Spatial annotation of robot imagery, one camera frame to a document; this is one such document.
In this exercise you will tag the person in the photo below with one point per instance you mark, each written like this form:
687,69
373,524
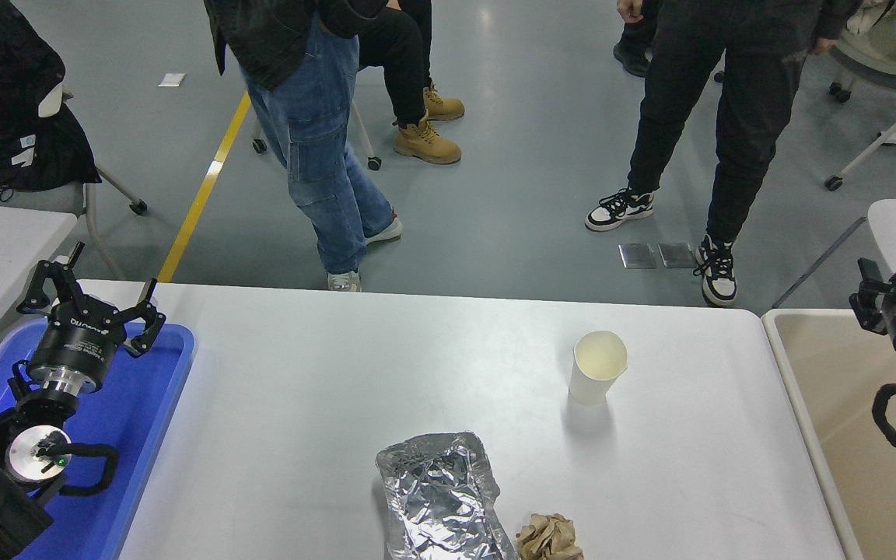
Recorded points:
316,155
409,78
689,117
635,58

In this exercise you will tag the silver foil tray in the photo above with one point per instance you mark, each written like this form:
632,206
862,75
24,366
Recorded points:
440,498

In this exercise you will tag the person's hand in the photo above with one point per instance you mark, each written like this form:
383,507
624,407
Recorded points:
631,9
824,45

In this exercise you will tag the metal floor plate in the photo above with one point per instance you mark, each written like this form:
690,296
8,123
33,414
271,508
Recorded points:
677,255
638,257

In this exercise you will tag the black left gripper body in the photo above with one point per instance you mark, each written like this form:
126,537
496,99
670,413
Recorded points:
75,342

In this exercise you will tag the large pale bin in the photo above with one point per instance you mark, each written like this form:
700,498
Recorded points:
845,467

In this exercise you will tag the white paper cup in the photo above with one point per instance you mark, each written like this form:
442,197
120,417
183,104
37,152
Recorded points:
592,385

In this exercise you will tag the cream jacket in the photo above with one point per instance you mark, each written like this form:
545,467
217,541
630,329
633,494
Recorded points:
891,31

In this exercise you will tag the tan paper ball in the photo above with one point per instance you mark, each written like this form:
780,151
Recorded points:
549,540

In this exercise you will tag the blue plastic tray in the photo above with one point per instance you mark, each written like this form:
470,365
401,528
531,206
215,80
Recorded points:
137,435

